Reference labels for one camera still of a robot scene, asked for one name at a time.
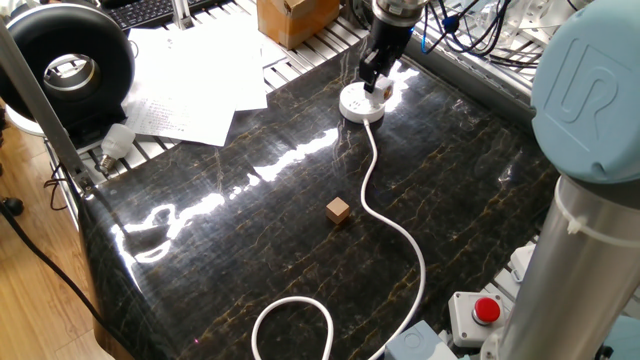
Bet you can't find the white light bulb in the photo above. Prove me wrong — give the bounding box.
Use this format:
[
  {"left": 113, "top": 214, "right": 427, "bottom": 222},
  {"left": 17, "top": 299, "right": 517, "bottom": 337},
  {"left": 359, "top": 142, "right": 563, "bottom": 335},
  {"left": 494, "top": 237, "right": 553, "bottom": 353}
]
[{"left": 96, "top": 122, "right": 137, "bottom": 175}]

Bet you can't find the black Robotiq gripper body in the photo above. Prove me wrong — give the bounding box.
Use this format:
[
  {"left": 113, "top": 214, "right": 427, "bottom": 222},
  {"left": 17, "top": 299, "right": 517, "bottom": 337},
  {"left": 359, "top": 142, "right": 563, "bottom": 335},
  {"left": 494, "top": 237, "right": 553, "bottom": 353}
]
[{"left": 367, "top": 14, "right": 416, "bottom": 66}]

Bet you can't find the small wooden cube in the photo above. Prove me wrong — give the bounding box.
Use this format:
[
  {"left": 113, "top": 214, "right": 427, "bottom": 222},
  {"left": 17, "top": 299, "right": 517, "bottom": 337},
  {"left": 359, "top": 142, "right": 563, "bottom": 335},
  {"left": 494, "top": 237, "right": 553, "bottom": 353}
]
[{"left": 325, "top": 196, "right": 351, "bottom": 225}]

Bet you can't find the black floor cable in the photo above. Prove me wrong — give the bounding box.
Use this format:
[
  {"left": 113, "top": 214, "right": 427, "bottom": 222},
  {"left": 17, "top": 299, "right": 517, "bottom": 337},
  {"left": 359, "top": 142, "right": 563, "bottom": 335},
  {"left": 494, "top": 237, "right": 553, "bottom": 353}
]
[{"left": 0, "top": 197, "right": 131, "bottom": 351}]

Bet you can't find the aluminium frame bar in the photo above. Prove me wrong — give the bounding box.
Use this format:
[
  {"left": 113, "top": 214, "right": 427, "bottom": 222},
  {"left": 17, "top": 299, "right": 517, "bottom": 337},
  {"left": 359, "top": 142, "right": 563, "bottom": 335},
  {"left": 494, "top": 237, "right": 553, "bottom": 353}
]
[{"left": 0, "top": 19, "right": 96, "bottom": 197}]

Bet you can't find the blue-grey junction box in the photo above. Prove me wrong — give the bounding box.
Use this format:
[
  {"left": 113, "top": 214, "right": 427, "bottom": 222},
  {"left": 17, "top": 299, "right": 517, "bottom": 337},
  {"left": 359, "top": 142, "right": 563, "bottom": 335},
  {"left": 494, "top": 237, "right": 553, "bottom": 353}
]
[{"left": 383, "top": 319, "right": 459, "bottom": 360}]

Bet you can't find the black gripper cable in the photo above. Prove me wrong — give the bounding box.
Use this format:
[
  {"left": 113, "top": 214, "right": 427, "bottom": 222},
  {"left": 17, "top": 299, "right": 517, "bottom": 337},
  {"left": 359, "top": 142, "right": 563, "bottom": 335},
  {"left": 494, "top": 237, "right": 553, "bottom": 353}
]
[{"left": 427, "top": 0, "right": 546, "bottom": 69}]

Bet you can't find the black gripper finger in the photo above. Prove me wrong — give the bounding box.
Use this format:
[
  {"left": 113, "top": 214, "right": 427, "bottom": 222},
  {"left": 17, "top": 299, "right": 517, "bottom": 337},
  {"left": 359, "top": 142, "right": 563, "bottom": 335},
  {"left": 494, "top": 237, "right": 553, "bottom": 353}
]
[{"left": 357, "top": 48, "right": 387, "bottom": 95}]

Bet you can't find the black keyboard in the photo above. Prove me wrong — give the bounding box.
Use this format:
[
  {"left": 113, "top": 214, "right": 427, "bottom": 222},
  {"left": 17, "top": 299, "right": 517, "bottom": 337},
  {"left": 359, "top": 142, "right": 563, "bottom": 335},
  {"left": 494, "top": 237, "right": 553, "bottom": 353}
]
[{"left": 107, "top": 0, "right": 221, "bottom": 31}]

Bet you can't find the blue cable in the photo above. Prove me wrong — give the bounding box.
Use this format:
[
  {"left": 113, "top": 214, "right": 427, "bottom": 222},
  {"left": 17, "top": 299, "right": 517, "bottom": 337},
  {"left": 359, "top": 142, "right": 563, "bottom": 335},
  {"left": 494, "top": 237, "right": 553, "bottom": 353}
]
[{"left": 419, "top": 0, "right": 461, "bottom": 55}]

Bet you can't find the white round socket cable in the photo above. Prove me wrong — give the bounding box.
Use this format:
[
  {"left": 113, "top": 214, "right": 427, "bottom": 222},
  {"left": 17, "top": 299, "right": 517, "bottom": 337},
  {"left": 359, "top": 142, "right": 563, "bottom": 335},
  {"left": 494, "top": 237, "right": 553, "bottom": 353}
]
[{"left": 251, "top": 118, "right": 427, "bottom": 360}]

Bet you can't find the round white power socket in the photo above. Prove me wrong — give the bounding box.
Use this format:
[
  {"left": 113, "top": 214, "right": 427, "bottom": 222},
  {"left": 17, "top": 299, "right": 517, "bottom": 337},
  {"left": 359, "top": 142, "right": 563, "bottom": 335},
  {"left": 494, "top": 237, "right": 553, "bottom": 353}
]
[{"left": 338, "top": 83, "right": 387, "bottom": 125}]

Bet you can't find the white bulb holder red switch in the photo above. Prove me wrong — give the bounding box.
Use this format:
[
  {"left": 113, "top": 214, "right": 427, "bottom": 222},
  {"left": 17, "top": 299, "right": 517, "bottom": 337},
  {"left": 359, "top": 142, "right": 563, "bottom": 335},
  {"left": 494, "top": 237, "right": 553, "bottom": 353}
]
[{"left": 369, "top": 74, "right": 395, "bottom": 105}]

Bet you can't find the white power strip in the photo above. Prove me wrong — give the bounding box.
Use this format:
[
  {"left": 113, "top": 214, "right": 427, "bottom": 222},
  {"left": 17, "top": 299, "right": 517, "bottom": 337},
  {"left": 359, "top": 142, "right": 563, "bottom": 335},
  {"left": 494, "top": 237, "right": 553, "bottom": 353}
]
[{"left": 492, "top": 242, "right": 537, "bottom": 301}]

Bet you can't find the grey box red button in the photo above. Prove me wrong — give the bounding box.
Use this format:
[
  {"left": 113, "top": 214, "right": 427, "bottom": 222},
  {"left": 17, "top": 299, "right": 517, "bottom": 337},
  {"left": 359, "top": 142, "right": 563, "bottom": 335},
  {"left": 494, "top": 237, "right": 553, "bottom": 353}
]
[{"left": 447, "top": 290, "right": 511, "bottom": 350}]

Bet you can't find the black round ring device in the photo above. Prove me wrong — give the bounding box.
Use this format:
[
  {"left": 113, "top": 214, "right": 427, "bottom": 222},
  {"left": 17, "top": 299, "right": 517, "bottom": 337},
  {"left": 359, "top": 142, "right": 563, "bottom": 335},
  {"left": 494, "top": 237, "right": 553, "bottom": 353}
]
[{"left": 0, "top": 2, "right": 136, "bottom": 146}]

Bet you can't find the silver metal stand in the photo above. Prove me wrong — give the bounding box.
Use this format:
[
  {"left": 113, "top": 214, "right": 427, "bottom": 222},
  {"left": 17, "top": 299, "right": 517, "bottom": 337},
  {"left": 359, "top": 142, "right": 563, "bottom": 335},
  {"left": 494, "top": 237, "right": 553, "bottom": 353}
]
[{"left": 169, "top": 0, "right": 195, "bottom": 31}]

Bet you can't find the printed white paper sheet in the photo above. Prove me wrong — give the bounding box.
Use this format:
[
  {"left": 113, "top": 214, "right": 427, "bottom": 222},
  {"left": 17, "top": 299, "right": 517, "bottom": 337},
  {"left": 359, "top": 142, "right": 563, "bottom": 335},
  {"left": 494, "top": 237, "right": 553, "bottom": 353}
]
[{"left": 122, "top": 89, "right": 237, "bottom": 149}]

